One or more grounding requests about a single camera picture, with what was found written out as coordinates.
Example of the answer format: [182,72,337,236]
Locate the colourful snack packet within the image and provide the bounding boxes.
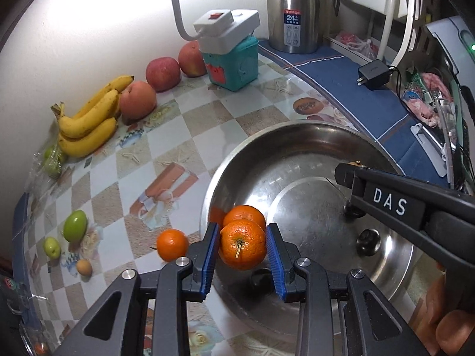
[406,69,427,101]

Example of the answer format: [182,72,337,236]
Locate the round stainless steel basin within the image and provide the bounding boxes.
[200,120,433,345]

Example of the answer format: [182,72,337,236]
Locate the stainless steel thermos jug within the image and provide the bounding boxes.
[266,0,341,54]

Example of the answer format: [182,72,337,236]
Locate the blue striped cloth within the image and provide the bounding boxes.
[258,39,455,190]

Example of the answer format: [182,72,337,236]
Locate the printed checkered tablecloth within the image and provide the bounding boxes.
[11,50,427,356]

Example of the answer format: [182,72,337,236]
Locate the large orange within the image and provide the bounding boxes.
[156,229,190,262]

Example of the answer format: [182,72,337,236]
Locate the grey appliance with green light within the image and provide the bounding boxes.
[423,15,475,93]

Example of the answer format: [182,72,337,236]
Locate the dark purple plum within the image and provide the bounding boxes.
[249,269,275,297]
[343,200,366,219]
[356,229,381,256]

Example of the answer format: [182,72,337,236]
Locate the small orange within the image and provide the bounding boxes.
[220,220,267,271]
[222,205,267,231]

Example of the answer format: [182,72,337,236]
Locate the small green apple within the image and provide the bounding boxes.
[44,237,62,259]

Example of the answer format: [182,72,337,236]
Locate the yellow banana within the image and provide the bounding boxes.
[72,75,135,121]
[57,117,118,158]
[52,89,120,139]

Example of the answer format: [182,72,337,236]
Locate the black cable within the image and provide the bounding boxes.
[386,65,407,99]

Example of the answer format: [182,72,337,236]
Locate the white gooseneck lamp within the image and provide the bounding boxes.
[151,0,203,41]

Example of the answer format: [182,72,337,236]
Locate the person's right hand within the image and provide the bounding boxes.
[410,260,475,356]

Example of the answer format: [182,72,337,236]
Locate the black power adapter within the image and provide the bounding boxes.
[357,59,390,90]

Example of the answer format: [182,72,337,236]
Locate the clear glass cup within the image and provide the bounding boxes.
[0,276,28,316]

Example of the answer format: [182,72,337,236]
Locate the teal plastic box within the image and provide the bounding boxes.
[201,35,259,92]

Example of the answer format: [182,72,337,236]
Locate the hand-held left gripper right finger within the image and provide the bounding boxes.
[265,222,431,356]

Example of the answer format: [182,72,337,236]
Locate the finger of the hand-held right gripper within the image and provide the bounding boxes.
[334,161,475,275]

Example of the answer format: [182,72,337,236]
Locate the orange peach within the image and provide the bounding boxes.
[119,81,157,121]

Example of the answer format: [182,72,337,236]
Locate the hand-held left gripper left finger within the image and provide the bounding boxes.
[54,222,221,356]

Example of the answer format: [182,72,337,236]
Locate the clear bag of green produce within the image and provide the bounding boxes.
[28,141,73,193]

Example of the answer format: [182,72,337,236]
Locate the green mango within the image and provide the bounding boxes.
[62,209,88,243]

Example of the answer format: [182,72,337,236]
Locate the red plastic bag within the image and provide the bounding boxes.
[336,31,381,60]

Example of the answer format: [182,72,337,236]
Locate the white plastic handle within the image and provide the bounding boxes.
[410,122,451,179]

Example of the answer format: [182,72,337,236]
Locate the white plastic rack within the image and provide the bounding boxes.
[327,0,424,78]

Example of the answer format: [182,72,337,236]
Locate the pink bagged item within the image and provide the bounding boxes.
[403,72,451,128]

